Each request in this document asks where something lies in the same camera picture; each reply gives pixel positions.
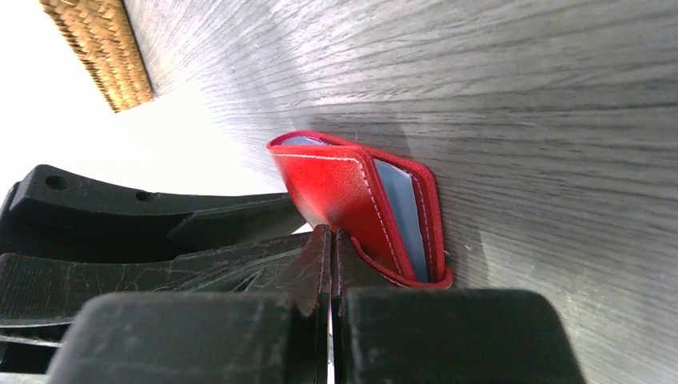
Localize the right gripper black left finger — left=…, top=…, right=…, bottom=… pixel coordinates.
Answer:
left=47, top=226, right=332, bottom=383

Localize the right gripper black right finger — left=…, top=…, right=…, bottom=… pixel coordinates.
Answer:
left=332, top=231, right=584, bottom=383

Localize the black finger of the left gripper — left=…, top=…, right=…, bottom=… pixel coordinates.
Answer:
left=1, top=165, right=305, bottom=262
left=1, top=233, right=310, bottom=326

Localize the red leather card holder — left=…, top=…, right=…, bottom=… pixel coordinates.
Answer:
left=267, top=130, right=453, bottom=288

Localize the woven wicker divided tray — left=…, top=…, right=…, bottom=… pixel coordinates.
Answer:
left=39, top=0, right=154, bottom=113

